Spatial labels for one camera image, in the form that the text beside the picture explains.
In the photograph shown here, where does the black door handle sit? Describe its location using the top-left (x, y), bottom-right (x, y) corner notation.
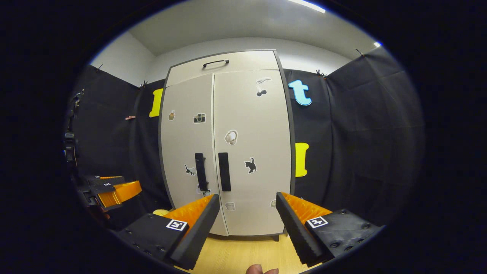
top-left (218, 152), bottom-right (232, 192)
top-left (194, 153), bottom-right (209, 192)

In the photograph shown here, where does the white cabinet drawer front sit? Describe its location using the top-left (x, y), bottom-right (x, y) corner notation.
top-left (165, 49), bottom-right (281, 88)

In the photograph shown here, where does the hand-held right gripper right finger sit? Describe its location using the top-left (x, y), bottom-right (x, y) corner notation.
top-left (275, 191), bottom-right (385, 267)

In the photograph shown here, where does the black backdrop cloth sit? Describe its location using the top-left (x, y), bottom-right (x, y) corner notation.
top-left (67, 46), bottom-right (426, 229)

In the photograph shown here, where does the white cabinet door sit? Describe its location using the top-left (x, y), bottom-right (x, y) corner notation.
top-left (159, 73), bottom-right (229, 237)
top-left (212, 70), bottom-right (296, 236)

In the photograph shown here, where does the black drawer handle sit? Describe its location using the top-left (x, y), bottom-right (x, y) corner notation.
top-left (202, 59), bottom-right (230, 69)

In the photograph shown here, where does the long ceiling light strip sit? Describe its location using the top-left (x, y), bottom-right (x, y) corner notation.
top-left (287, 0), bottom-right (326, 14)

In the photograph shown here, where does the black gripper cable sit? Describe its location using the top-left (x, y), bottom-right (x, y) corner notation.
top-left (63, 89), bottom-right (85, 168)

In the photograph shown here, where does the white shoe cabinet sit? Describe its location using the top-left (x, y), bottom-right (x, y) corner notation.
top-left (158, 49), bottom-right (296, 242)

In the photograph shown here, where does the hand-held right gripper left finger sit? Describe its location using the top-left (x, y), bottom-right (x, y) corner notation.
top-left (113, 193), bottom-right (221, 271)

